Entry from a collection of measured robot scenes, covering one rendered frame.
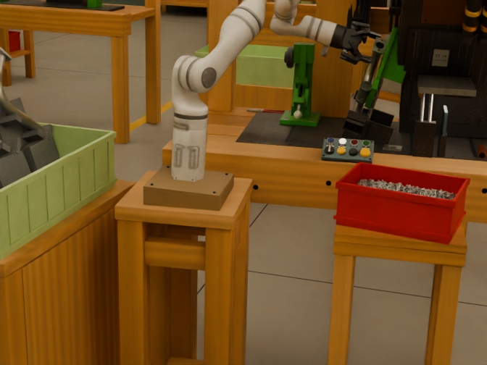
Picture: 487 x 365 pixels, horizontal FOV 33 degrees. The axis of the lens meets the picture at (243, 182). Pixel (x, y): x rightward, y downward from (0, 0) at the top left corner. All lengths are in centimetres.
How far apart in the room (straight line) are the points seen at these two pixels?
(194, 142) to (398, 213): 57
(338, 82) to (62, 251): 125
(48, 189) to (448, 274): 106
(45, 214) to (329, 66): 126
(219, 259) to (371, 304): 154
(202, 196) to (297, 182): 42
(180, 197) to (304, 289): 163
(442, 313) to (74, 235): 101
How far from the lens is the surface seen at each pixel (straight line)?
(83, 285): 238
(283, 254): 404
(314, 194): 248
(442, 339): 230
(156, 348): 263
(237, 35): 224
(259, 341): 327
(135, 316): 231
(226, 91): 306
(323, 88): 301
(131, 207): 218
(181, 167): 223
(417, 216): 217
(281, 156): 247
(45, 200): 218
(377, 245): 219
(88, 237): 235
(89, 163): 237
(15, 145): 242
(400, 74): 262
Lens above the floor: 160
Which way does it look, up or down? 18 degrees down
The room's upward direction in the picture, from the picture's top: 2 degrees clockwise
